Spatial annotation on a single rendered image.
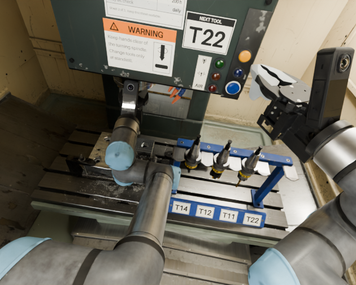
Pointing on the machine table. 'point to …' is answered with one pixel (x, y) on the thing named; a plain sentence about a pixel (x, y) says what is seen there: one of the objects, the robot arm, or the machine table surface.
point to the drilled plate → (101, 168)
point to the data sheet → (148, 11)
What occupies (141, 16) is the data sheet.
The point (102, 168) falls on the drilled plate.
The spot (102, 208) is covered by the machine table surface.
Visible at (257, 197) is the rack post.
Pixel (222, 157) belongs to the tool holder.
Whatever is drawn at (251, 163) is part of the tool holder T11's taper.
